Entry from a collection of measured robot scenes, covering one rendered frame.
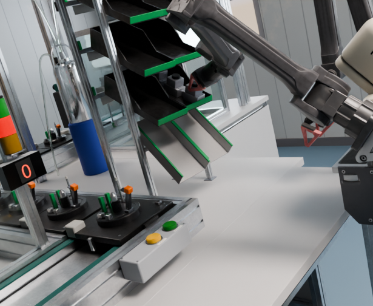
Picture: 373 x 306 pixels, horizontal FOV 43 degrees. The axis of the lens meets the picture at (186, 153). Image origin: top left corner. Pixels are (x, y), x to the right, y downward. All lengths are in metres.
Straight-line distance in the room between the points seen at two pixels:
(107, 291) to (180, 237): 0.24
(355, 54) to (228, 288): 0.62
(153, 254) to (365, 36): 0.72
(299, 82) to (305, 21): 3.37
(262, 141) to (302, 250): 1.88
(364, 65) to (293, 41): 3.36
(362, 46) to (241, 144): 1.81
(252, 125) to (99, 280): 1.98
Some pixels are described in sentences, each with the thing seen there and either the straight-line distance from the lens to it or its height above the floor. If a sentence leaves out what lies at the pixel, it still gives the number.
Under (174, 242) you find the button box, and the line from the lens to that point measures 1.28.
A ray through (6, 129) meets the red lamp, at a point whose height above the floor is 1.33.
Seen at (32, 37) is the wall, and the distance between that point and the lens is 5.39.
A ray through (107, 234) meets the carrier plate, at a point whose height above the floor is 0.97.
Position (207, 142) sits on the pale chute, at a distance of 1.71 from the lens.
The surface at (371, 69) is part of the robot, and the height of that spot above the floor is 1.28.
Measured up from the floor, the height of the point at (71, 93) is 1.28.
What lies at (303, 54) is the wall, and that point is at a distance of 4.50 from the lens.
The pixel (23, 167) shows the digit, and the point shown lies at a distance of 1.37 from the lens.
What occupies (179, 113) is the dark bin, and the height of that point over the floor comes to 1.20.
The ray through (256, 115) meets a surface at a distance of 3.04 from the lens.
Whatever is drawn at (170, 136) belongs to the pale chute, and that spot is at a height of 1.11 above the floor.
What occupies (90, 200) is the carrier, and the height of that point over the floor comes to 0.97.
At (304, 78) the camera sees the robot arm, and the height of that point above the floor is 1.30.
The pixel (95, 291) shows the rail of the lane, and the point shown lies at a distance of 1.21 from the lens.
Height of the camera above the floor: 1.50
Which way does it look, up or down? 16 degrees down
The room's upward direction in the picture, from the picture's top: 15 degrees counter-clockwise
